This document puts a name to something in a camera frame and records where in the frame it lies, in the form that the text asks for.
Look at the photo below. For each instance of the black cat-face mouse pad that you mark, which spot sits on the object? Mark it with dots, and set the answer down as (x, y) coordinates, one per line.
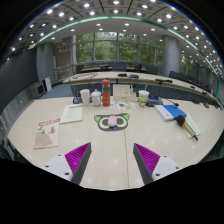
(123, 122)

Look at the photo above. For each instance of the black handheld microphone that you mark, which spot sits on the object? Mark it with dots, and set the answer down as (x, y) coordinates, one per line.
(180, 120)

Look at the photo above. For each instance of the pale green paper booklet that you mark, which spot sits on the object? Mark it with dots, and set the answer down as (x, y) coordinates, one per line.
(194, 125)

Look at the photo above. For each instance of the printed paper cup with straw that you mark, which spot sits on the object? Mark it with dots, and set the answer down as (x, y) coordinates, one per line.
(143, 98)

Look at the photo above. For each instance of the group of dark chairs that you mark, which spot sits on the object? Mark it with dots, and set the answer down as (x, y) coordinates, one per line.
(151, 69)

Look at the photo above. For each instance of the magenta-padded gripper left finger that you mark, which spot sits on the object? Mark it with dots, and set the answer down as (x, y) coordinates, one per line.
(58, 165)

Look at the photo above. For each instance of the group of ceiling lights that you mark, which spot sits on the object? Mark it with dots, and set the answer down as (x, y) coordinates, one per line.
(115, 11)

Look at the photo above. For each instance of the red and white leaflet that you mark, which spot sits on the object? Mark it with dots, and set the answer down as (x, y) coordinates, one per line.
(46, 135)

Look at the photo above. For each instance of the colourful sticker sheet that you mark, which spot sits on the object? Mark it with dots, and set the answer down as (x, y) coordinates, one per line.
(122, 105)

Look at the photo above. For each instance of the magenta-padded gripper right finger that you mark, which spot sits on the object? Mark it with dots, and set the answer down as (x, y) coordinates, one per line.
(163, 166)

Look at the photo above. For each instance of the beige desk organizer box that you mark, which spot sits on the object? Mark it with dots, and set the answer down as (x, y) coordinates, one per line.
(124, 93)

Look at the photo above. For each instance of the white paper booklet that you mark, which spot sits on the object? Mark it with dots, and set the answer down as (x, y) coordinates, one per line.
(71, 113)

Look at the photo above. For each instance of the red thermos bottle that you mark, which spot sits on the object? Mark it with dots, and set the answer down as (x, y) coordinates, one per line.
(106, 95)

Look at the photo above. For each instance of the blue and white book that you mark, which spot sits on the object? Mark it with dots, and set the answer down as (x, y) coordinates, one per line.
(175, 110)

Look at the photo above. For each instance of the grey floor cabinet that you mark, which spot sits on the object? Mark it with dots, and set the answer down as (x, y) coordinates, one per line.
(36, 90)

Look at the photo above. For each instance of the white lidded mug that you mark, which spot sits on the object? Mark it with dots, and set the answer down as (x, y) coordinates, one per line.
(96, 99)

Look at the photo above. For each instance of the white floor appliance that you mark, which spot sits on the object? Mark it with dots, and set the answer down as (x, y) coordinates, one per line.
(48, 84)

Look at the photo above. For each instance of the curved beige conference desk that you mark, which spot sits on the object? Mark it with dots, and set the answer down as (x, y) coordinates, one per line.
(113, 77)

